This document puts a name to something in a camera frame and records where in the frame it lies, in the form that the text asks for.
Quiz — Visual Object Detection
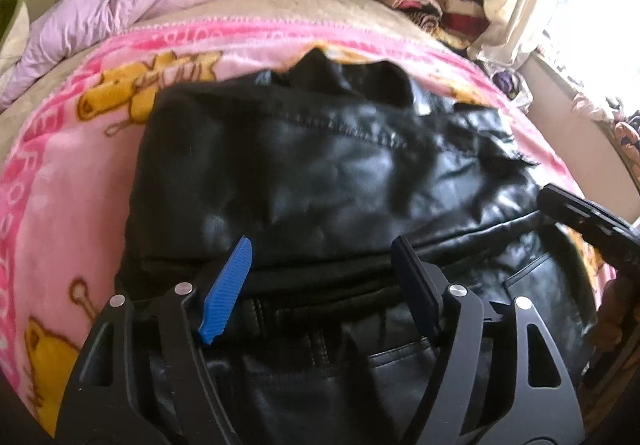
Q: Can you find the black leather jacket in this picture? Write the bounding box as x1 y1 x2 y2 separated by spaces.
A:
115 51 596 444

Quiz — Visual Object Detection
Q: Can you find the floral bag of clothes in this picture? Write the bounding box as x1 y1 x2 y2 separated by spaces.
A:
490 69 534 113

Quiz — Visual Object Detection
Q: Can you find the right hand thumb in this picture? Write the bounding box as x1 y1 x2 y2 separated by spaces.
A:
589 275 639 352

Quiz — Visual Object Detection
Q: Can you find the clutter on window sill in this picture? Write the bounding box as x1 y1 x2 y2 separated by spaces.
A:
570 93 639 180

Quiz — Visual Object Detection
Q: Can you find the pink cartoon bear blanket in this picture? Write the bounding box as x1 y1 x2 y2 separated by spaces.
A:
1 20 608 444

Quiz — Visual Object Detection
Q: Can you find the cream window curtain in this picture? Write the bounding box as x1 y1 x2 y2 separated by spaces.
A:
468 0 555 69

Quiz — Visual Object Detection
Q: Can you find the beige quilted bedspread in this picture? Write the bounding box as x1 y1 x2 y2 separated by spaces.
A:
0 0 426 152

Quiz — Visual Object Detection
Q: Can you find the green and white fleece blanket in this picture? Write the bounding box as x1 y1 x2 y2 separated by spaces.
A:
0 0 30 91

